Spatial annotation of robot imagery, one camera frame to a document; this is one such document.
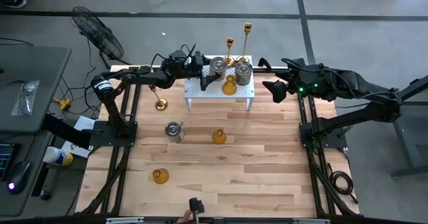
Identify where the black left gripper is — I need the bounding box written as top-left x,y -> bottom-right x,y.
180,51 -> 221,92

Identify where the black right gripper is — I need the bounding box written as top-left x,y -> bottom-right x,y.
263,62 -> 310,104

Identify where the candle tin orange label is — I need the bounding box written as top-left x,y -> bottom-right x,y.
209,56 -> 228,82

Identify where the amber ribbed glass candle holder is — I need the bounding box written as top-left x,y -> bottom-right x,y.
151,168 -> 170,185
211,128 -> 227,145
221,75 -> 238,96

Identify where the short gold candlestick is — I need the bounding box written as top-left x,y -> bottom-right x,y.
224,37 -> 235,68

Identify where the silver candle tin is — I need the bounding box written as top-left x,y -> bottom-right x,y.
233,60 -> 253,87

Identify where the medium gold candlestick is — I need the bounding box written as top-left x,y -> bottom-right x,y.
148,83 -> 169,111

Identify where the tall gold candlestick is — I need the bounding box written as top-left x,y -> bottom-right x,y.
235,22 -> 253,64

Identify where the candle tin pale green label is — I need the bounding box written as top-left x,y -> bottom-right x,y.
164,121 -> 185,144

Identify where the white perforated shelf riser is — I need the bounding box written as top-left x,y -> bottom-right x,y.
183,54 -> 255,111

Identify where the black floor fan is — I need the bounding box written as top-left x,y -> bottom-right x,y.
69,5 -> 132,70

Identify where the white paper sheet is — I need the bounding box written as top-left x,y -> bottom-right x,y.
62,140 -> 91,159
73,116 -> 97,132

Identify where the black handheld device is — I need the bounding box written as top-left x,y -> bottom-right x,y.
189,197 -> 205,215

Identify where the yellow power plug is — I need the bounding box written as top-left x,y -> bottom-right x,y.
53,96 -> 73,111

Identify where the person's hand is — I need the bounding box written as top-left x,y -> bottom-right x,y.
176,209 -> 195,224

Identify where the black support beam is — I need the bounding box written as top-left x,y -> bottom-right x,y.
41,112 -> 93,150

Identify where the white bottle yellow label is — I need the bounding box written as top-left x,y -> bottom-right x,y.
42,146 -> 74,167

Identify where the grey desk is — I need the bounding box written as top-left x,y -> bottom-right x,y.
0,45 -> 73,134
0,130 -> 55,218

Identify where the clear plastic bag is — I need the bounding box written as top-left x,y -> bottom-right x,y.
11,80 -> 40,117

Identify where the person's shoe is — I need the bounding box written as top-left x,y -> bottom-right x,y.
0,0 -> 27,9

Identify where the black computer mouse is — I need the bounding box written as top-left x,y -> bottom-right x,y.
5,160 -> 31,195

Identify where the laptop screen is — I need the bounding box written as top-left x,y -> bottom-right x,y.
0,142 -> 16,181

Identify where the black aluminium rig frame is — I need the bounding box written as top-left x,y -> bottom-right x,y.
76,65 -> 358,218

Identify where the black coiled cable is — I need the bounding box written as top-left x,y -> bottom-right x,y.
326,162 -> 359,205

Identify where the silver bracket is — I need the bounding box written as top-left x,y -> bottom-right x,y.
292,218 -> 332,224
105,217 -> 144,224

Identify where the grey metal table frame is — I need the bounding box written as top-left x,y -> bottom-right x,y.
369,73 -> 428,180

